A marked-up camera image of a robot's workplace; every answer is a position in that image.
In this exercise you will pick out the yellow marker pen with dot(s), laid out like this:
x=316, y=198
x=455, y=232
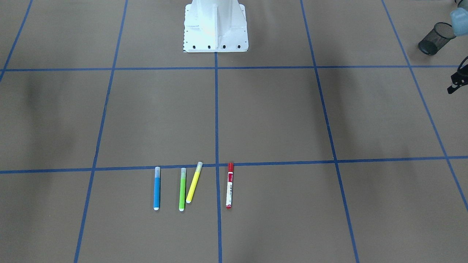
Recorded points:
x=194, y=182

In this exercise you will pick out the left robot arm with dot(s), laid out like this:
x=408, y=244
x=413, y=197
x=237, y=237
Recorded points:
x=459, y=18

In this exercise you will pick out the black mesh pen cup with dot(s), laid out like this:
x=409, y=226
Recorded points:
x=436, y=39

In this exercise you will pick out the green marker pen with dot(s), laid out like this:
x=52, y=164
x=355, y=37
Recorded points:
x=182, y=190

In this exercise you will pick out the red white marker pen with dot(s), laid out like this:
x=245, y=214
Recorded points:
x=229, y=195

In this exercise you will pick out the blue marker pen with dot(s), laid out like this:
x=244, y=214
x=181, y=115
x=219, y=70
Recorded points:
x=157, y=188

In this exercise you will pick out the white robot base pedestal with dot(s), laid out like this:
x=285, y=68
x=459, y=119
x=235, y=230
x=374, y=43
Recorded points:
x=215, y=26

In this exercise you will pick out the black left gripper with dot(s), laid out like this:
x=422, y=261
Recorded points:
x=459, y=79

